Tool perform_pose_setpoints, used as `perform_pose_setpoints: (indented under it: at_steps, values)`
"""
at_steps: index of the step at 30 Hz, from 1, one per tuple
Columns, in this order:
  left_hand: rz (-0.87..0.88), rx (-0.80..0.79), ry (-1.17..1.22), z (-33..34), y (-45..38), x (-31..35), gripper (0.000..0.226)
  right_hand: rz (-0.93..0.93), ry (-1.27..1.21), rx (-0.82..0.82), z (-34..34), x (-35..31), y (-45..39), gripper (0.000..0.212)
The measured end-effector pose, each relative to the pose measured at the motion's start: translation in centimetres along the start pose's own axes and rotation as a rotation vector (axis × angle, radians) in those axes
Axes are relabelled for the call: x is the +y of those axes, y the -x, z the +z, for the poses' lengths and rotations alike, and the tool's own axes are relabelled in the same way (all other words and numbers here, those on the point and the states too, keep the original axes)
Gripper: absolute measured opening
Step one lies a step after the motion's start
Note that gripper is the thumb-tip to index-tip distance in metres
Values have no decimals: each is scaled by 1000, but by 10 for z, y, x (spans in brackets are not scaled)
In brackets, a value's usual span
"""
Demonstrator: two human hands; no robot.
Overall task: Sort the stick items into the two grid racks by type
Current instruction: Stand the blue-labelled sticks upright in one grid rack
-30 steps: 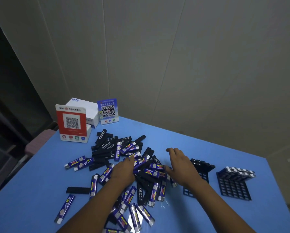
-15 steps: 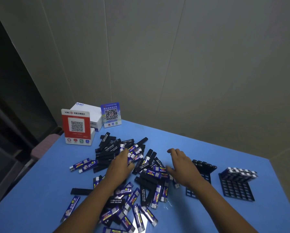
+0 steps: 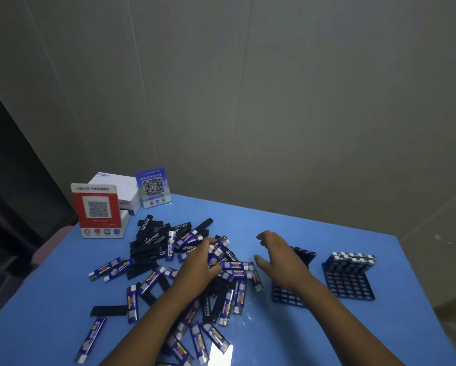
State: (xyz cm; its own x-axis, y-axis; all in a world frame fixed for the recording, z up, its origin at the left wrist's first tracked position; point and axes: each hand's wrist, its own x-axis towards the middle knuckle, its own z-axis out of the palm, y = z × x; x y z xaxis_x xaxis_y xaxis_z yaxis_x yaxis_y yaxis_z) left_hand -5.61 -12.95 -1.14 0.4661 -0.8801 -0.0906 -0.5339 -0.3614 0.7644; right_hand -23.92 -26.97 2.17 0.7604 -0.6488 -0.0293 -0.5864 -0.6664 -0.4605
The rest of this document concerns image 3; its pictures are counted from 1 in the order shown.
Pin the row of black lighters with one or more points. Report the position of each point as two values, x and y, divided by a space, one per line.
306 256

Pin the black grid tray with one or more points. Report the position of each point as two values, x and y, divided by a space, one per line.
285 297
350 285

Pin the blue code sign stand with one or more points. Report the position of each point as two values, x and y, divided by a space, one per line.
153 186

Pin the pile of mixed lighters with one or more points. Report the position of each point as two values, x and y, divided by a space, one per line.
151 240

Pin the person's right hand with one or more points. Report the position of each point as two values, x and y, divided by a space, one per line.
285 266

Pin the row of blue lighters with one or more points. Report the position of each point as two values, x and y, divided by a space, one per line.
350 261

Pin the red code sign stand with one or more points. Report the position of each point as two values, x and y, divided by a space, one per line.
98 205

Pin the person's left hand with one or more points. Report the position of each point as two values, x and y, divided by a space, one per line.
193 274

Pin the person's left forearm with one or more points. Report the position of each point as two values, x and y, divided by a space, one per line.
147 331

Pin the white cardboard box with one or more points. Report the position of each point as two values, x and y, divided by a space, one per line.
125 186

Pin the person's right forearm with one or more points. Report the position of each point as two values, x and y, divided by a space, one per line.
346 331

